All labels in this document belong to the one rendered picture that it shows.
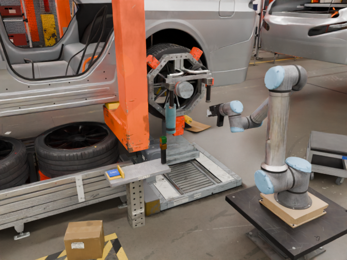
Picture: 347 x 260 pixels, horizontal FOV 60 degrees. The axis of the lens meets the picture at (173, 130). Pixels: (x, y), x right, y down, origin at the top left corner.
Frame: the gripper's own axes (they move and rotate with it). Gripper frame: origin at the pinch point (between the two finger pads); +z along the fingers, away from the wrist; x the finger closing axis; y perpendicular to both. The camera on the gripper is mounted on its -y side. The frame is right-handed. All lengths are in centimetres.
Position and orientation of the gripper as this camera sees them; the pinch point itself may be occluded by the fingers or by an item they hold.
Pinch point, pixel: (208, 116)
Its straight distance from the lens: 239.2
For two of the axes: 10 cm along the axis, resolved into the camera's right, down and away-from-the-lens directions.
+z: -4.7, 0.9, 8.8
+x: -8.6, 2.0, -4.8
